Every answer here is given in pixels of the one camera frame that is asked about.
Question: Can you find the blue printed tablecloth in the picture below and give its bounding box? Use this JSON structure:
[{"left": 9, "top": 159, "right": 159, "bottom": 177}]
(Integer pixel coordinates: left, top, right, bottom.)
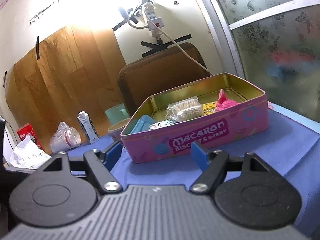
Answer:
[{"left": 67, "top": 102, "right": 320, "bottom": 230}]

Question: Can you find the red snack box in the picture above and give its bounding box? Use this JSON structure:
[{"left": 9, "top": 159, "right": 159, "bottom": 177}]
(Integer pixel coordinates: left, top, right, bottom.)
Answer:
[{"left": 16, "top": 123, "right": 43, "bottom": 153}]

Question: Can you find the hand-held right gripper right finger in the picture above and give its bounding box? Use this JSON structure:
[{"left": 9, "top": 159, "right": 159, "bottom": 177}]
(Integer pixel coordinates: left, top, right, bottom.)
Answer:
[{"left": 190, "top": 141, "right": 278, "bottom": 195}]

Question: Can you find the beige paper tub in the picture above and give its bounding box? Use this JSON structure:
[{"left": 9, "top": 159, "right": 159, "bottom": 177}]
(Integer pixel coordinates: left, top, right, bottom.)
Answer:
[{"left": 107, "top": 118, "right": 132, "bottom": 143}]

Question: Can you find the yellow packet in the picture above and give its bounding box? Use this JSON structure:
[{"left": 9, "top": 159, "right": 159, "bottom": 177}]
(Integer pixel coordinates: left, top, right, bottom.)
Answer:
[{"left": 202, "top": 102, "right": 217, "bottom": 114}]

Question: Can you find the blue face mask pack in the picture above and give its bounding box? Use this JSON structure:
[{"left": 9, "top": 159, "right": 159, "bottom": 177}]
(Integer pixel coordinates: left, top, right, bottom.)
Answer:
[{"left": 129, "top": 114, "right": 153, "bottom": 134}]

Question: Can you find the white power cable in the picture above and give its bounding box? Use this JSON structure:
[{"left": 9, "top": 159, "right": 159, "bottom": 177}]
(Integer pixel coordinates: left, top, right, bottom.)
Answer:
[{"left": 159, "top": 26, "right": 214, "bottom": 77}]

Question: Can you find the white tissue pack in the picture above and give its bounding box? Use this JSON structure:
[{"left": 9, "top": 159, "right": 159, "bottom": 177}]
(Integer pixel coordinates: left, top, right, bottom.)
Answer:
[{"left": 9, "top": 134, "right": 52, "bottom": 170}]

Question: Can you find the frosted glass window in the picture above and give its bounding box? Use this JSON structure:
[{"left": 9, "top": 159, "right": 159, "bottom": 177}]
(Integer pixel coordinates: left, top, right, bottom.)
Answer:
[{"left": 200, "top": 0, "right": 320, "bottom": 123}]

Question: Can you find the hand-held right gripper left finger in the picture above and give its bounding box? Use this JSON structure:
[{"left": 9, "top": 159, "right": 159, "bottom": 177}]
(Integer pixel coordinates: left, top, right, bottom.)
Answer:
[{"left": 37, "top": 141, "right": 123, "bottom": 195}]

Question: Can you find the green patterned packet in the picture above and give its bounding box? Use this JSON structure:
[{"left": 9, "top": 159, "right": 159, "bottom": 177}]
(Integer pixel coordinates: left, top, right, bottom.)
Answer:
[{"left": 149, "top": 118, "right": 179, "bottom": 131}]

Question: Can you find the brown cushioned board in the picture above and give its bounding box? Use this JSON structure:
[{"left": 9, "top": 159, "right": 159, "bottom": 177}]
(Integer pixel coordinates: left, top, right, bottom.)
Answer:
[{"left": 118, "top": 42, "right": 213, "bottom": 119}]

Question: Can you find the bag of cotton swabs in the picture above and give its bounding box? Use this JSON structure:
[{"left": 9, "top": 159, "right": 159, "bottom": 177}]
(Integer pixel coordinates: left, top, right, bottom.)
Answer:
[{"left": 167, "top": 95, "right": 200, "bottom": 115}]

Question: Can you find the magenta knitted cloth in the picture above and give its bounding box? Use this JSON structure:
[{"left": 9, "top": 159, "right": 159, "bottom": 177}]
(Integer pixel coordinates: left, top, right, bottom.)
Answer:
[{"left": 215, "top": 89, "right": 242, "bottom": 112}]

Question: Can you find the small white drink carton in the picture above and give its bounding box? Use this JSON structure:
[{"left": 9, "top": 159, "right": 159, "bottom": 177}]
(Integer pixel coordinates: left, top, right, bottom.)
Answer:
[{"left": 77, "top": 111, "right": 100, "bottom": 145}]

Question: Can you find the wood-grain board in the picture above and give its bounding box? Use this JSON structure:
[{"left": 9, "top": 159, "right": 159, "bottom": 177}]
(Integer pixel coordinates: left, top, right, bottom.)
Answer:
[{"left": 5, "top": 24, "right": 127, "bottom": 153}]

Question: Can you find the mint green cup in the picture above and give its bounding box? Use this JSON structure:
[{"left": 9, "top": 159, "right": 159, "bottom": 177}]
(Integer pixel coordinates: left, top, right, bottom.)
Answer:
[{"left": 104, "top": 103, "right": 131, "bottom": 125}]

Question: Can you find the pink biscuit tin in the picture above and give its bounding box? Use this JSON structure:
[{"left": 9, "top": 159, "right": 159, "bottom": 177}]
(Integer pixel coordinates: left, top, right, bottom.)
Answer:
[{"left": 121, "top": 72, "right": 270, "bottom": 164}]

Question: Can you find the crushed clear plastic bottle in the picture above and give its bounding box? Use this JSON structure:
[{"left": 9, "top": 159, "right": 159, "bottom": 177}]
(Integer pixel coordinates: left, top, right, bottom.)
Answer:
[{"left": 49, "top": 121, "right": 82, "bottom": 154}]

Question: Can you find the white power strip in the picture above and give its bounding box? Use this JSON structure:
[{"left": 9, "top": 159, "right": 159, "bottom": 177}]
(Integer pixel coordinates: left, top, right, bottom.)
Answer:
[{"left": 142, "top": 1, "right": 166, "bottom": 38}]

